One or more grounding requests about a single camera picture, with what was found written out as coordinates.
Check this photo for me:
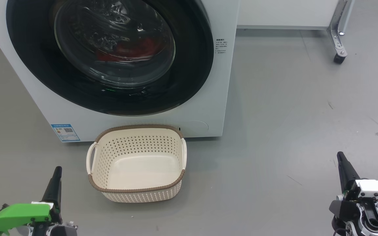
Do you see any cream perforated basket brown rim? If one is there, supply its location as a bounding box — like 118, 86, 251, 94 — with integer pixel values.
86, 125, 187, 203

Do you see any red and white garment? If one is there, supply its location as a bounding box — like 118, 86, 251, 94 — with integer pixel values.
96, 37, 164, 63

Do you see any white partition panel on casters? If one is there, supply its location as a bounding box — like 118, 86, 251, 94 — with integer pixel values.
237, 0, 356, 64

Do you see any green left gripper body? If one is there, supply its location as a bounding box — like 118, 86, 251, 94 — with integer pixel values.
0, 202, 61, 236

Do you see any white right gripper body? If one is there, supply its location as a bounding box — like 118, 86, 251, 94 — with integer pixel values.
329, 180, 378, 217

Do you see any round black glass washer door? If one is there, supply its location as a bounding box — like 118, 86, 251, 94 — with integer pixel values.
6, 0, 214, 116

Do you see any blue energy label sticker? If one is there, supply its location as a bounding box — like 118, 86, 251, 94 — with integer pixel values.
51, 124, 81, 142

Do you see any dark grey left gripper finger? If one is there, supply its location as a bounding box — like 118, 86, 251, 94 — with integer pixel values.
41, 167, 63, 224

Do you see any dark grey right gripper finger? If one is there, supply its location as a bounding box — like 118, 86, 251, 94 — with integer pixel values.
337, 151, 361, 194

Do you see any white front-load washing machine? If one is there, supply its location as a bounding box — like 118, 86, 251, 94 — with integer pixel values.
0, 0, 240, 143

